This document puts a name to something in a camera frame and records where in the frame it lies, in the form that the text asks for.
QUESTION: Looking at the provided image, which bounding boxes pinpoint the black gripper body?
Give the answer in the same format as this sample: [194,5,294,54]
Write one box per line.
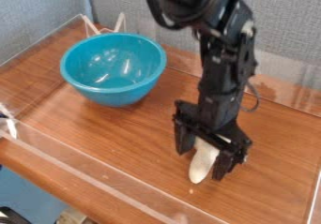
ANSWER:
[173,100,252,165]

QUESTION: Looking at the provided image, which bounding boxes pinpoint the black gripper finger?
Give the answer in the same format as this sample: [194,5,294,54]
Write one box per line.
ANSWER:
[174,121,195,155]
[211,151,233,181]

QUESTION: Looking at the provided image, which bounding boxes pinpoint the white mushroom with red cap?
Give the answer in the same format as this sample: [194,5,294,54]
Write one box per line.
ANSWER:
[189,138,220,184]

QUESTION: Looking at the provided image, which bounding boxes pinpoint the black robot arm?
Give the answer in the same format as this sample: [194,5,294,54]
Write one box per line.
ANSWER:
[147,0,257,184]

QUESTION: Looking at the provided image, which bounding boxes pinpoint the blue plastic bowl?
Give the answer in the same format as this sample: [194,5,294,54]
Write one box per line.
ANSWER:
[60,33,167,107]

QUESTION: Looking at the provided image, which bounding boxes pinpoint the clear acrylic barrier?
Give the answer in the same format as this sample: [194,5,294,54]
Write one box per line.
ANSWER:
[0,15,321,224]

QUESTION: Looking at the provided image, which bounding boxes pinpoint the black cable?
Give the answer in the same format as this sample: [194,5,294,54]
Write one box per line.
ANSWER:
[240,81,261,113]

